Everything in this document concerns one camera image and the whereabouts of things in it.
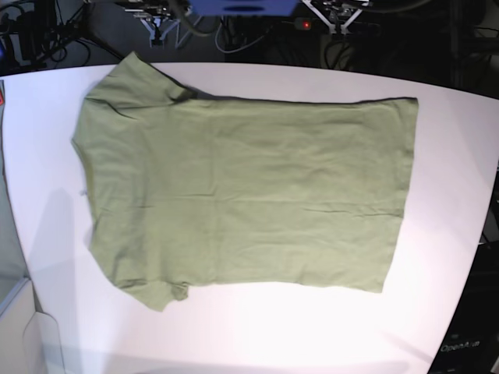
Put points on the green T-shirt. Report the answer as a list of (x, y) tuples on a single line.
[(186, 191)]

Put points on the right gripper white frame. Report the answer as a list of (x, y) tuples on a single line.
[(160, 21)]

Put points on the black OpenArm labelled box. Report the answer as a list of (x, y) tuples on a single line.
[(470, 344)]

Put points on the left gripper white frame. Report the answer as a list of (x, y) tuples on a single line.
[(337, 16)]

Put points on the black power strip red light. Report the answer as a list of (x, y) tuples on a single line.
[(308, 24)]

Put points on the white bin at left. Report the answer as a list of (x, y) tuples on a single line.
[(30, 340)]

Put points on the blue box overhead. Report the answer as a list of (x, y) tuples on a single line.
[(243, 7)]

